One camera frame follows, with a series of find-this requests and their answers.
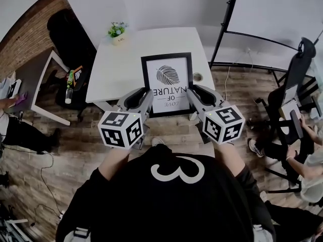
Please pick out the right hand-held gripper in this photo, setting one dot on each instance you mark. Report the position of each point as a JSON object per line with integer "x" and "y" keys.
{"x": 222, "y": 125}

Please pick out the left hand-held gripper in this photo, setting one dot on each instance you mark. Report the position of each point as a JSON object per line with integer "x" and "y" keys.
{"x": 118, "y": 130}

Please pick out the black framed nature print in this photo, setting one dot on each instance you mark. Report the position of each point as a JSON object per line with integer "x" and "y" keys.
{"x": 167, "y": 94}

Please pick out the person's right forearm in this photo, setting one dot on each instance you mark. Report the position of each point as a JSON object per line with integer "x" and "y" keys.
{"x": 230, "y": 160}

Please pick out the person's left forearm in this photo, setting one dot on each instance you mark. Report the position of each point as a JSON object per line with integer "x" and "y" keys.
{"x": 113, "y": 162}

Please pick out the white round table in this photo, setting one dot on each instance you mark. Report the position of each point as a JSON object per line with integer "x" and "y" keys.
{"x": 118, "y": 69}

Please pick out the person's white shoe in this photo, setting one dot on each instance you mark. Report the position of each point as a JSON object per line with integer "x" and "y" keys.
{"x": 158, "y": 141}

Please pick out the orange-cased tablet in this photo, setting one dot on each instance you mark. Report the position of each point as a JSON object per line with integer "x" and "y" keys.
{"x": 77, "y": 74}

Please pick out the green plastic bottle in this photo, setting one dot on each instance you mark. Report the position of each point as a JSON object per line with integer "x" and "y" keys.
{"x": 70, "y": 79}

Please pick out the potted plant in white pot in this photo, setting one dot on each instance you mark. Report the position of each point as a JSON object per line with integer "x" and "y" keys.
{"x": 117, "y": 33}

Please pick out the white box on chair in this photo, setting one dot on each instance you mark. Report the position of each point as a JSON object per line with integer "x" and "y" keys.
{"x": 290, "y": 110}

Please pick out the black padded office chair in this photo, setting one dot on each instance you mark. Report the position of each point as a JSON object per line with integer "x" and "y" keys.
{"x": 70, "y": 44}

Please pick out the black mesh office chair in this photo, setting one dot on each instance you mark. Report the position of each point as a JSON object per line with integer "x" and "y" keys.
{"x": 299, "y": 69}

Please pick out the person's black printed shirt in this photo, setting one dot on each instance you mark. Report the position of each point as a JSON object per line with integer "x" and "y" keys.
{"x": 141, "y": 205}

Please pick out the purple cloth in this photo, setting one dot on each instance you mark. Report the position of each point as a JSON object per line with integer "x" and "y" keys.
{"x": 22, "y": 98}

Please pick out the black-framed whiteboard on stand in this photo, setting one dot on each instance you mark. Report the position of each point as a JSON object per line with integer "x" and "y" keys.
{"x": 277, "y": 9}

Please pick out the white-cased device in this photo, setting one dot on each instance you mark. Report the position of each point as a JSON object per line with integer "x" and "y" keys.
{"x": 14, "y": 88}

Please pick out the white floor power strip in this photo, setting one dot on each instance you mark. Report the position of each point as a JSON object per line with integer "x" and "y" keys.
{"x": 61, "y": 214}

